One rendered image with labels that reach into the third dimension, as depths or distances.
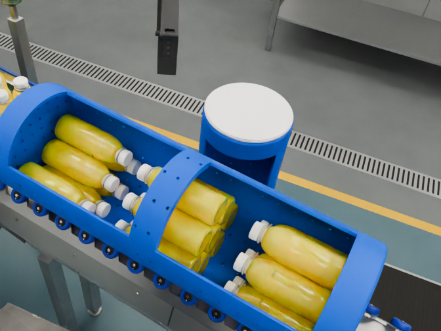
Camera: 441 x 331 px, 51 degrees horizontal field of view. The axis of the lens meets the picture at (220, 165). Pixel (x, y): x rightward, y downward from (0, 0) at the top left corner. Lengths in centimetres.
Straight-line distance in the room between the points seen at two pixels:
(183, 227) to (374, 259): 38
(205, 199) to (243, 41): 287
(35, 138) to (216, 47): 253
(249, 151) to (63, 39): 253
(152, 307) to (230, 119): 58
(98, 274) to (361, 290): 67
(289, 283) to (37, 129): 73
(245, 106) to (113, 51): 219
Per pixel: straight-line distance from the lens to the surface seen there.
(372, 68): 382
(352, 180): 283
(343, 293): 89
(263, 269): 95
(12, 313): 108
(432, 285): 239
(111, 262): 120
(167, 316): 120
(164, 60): 74
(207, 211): 97
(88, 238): 120
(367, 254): 93
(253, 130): 138
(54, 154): 122
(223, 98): 147
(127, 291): 123
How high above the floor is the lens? 195
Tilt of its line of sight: 46 degrees down
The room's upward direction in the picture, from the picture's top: 9 degrees clockwise
